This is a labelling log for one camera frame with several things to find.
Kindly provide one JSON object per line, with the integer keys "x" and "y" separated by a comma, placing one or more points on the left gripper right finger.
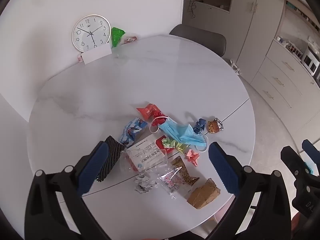
{"x": 260, "y": 209}

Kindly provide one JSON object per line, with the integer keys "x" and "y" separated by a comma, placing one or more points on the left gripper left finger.
{"x": 43, "y": 216}

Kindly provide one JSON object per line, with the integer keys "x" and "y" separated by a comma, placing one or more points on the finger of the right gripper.
{"x": 294, "y": 163}
{"x": 311, "y": 151}

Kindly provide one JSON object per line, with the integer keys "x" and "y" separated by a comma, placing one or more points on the brown cardboard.
{"x": 204, "y": 195}

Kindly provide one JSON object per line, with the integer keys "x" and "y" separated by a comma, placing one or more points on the brown chocolate wrapper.
{"x": 215, "y": 126}

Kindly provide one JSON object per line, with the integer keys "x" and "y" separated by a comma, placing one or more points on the pink paper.
{"x": 192, "y": 157}

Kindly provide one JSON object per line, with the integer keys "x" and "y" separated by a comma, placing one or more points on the grey foil paper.
{"x": 144, "y": 183}

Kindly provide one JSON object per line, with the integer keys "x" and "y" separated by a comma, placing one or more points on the dark blue wrapper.
{"x": 199, "y": 126}

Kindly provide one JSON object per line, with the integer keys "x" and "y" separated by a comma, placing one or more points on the blue surgical face mask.
{"x": 182, "y": 133}

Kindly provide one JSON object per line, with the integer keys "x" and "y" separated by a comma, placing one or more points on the brown clear snack bag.
{"x": 172, "y": 176}

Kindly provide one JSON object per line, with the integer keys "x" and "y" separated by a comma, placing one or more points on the blue white snack wrapper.
{"x": 131, "y": 131}

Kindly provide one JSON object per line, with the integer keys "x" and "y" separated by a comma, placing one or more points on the green paper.
{"x": 168, "y": 143}

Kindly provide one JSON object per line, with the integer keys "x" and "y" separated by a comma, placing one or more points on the white drawer cabinet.
{"x": 290, "y": 91}

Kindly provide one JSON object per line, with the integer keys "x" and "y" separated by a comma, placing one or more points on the microwave oven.
{"x": 310, "y": 61}

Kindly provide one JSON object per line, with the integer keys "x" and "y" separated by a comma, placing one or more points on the yellow crumpled paper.
{"x": 180, "y": 147}

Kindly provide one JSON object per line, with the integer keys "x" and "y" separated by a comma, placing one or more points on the white red medicine box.
{"x": 146, "y": 153}

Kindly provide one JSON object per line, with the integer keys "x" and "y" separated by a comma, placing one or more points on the dark grey chair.
{"x": 213, "y": 41}

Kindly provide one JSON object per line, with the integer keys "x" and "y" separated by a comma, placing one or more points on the red crumpled paper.
{"x": 158, "y": 120}

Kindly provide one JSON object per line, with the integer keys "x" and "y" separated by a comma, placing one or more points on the tall white cupboard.
{"x": 264, "y": 24}

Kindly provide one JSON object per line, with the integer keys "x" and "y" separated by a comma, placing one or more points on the red snack wrapper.
{"x": 148, "y": 111}

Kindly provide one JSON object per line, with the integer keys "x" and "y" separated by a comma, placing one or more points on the white paper card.
{"x": 96, "y": 53}

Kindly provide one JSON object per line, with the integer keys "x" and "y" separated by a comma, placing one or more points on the green plastic wrapper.
{"x": 116, "y": 35}

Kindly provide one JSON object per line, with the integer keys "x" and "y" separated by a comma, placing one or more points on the red white small wrapper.
{"x": 129, "y": 39}

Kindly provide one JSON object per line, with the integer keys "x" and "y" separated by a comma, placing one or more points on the white round wall clock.
{"x": 90, "y": 32}

